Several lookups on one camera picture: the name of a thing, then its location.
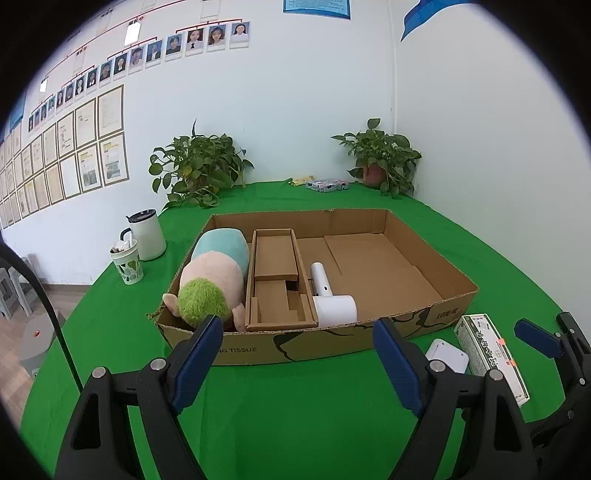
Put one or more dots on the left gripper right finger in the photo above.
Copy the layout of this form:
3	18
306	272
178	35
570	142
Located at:
496	443

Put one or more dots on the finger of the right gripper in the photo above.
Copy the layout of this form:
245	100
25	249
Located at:
547	343
561	441

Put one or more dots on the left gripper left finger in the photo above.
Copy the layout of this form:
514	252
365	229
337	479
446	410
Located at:
98	442

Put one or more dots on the white handheld fan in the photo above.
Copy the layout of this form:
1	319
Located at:
332	310

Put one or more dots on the green white long box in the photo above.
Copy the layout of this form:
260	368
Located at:
480	339

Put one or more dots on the white rectangular device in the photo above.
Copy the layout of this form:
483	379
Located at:
452	356

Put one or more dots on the grey stool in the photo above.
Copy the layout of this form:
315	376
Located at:
37	338

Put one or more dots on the pastel plush toy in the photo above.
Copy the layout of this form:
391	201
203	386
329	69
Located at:
213	282

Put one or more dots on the green patterned cup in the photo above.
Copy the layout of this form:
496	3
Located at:
125	257

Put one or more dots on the large cardboard box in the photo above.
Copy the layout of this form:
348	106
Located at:
369	254

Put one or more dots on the white kettle black lid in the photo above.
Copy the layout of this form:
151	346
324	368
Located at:
144	228

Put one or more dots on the cardboard insert tray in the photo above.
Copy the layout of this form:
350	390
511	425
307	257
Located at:
278	294

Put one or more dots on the right potted plant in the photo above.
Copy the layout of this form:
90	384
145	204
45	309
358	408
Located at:
383	161

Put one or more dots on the potted plant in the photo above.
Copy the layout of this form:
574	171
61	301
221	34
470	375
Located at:
383	161
193	169

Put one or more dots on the left potted plant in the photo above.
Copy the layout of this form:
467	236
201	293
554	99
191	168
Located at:
193	169

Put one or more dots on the yellow item on table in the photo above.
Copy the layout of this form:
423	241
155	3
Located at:
301	181

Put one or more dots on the staff photo row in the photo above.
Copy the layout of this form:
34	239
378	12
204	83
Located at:
205	37

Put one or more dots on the framed certificates on wall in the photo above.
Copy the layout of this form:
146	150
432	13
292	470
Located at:
81	152

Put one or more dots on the blue wall poster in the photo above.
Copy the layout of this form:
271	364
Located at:
330	8

